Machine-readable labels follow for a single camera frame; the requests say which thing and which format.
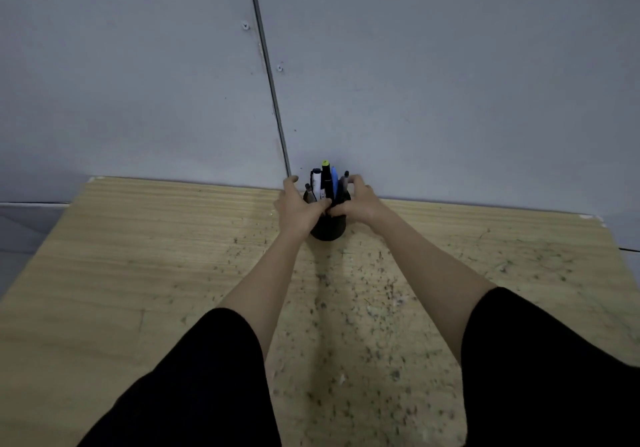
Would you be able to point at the black round pen holder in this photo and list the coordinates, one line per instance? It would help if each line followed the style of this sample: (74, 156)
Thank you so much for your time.
(330, 226)

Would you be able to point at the person's right forearm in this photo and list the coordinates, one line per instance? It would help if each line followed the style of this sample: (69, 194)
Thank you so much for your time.
(425, 271)

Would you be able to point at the grey pen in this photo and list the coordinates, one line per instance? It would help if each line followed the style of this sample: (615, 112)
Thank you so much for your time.
(345, 180)
(309, 194)

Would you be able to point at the blue pen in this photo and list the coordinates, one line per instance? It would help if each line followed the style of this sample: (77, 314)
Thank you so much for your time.
(334, 180)

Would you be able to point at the white marker with black cap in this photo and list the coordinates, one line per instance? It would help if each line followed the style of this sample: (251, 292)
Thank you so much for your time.
(316, 181)

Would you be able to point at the person's left thumb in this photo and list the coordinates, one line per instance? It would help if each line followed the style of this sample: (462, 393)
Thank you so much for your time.
(322, 205)

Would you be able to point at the person's left forearm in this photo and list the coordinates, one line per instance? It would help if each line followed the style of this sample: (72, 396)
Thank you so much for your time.
(267, 281)

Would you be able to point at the black marker with yellow-green tip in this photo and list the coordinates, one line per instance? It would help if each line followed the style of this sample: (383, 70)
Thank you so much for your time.
(326, 179)

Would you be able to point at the black shirt sleeve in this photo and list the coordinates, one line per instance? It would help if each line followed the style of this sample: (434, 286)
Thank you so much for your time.
(200, 386)
(545, 376)

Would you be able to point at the person's right hand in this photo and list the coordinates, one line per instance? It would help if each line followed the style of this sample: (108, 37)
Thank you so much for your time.
(365, 206)

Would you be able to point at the person's right thumb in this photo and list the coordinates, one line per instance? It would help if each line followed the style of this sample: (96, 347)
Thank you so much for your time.
(339, 208)

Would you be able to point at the person's left hand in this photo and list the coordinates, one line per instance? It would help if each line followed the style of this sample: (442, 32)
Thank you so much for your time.
(292, 211)

